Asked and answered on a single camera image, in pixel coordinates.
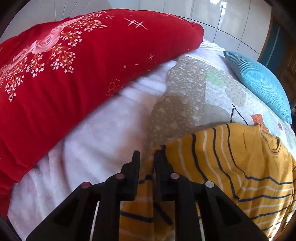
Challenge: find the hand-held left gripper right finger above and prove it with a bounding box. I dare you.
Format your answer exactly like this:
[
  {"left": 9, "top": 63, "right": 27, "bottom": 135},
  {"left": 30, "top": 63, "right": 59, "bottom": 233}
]
[{"left": 154, "top": 150, "right": 269, "bottom": 241}]

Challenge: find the yellow striped shirt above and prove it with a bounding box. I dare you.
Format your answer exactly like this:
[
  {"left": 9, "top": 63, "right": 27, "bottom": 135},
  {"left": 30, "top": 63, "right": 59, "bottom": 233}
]
[{"left": 120, "top": 123, "right": 296, "bottom": 241}]

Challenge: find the wooden door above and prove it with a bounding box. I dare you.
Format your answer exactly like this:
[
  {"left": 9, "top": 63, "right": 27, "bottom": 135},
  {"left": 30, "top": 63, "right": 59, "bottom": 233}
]
[{"left": 258, "top": 16, "right": 296, "bottom": 99}]

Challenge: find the white fleece sheet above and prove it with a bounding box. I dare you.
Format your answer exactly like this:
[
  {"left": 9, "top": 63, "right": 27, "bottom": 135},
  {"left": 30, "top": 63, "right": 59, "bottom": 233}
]
[{"left": 8, "top": 39, "right": 225, "bottom": 240}]

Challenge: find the heart patterned quilt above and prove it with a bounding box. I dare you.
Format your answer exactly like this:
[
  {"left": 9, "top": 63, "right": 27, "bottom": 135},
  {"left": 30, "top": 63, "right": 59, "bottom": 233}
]
[{"left": 148, "top": 50, "right": 296, "bottom": 153}]

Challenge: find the blue knitted pillow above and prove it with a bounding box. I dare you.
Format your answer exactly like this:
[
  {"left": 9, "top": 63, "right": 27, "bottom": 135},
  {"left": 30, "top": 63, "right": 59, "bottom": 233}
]
[{"left": 223, "top": 51, "right": 292, "bottom": 125}]

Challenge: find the red floral pillow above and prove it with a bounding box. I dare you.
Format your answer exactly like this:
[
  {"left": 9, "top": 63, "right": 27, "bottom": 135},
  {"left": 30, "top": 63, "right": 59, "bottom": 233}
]
[{"left": 0, "top": 9, "right": 204, "bottom": 216}]

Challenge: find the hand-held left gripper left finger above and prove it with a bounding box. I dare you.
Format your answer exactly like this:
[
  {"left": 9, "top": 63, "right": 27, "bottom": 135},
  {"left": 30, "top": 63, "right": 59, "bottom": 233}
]
[{"left": 26, "top": 151, "right": 140, "bottom": 241}]

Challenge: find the white glossy wardrobe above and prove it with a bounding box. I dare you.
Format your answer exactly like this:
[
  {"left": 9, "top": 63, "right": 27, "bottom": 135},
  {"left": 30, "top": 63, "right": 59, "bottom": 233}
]
[{"left": 106, "top": 0, "right": 272, "bottom": 62}]

